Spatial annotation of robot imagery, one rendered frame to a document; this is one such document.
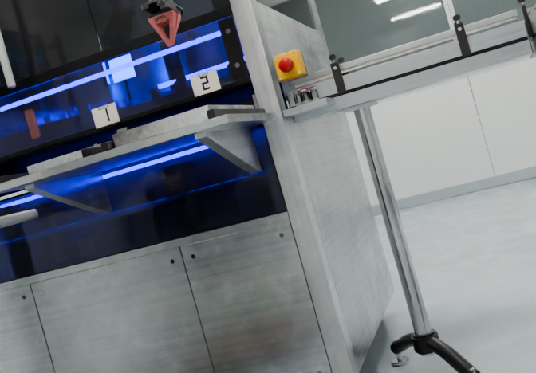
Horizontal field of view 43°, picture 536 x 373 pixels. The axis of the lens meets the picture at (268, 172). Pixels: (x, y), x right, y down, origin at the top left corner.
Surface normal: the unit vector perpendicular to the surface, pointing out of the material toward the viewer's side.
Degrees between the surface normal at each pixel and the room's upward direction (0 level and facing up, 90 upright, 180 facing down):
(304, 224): 90
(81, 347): 90
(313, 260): 90
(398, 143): 90
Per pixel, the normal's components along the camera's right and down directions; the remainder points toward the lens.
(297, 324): -0.29, 0.09
